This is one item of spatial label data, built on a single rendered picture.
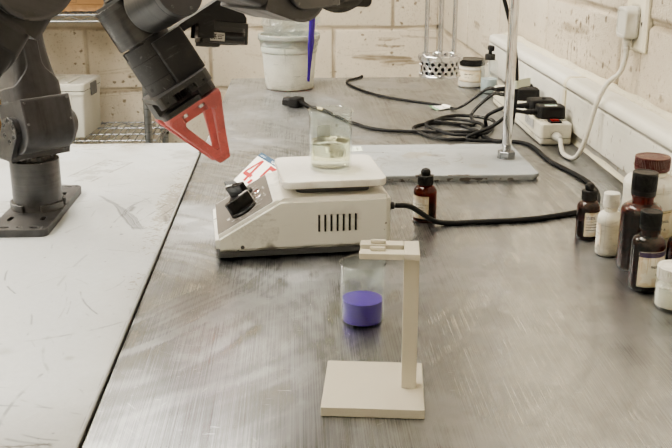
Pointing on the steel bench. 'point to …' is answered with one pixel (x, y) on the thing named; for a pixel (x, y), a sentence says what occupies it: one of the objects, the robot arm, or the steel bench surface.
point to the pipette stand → (351, 374)
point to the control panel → (247, 212)
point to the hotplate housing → (309, 222)
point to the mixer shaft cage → (436, 62)
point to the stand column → (511, 53)
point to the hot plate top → (292, 171)
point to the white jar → (470, 72)
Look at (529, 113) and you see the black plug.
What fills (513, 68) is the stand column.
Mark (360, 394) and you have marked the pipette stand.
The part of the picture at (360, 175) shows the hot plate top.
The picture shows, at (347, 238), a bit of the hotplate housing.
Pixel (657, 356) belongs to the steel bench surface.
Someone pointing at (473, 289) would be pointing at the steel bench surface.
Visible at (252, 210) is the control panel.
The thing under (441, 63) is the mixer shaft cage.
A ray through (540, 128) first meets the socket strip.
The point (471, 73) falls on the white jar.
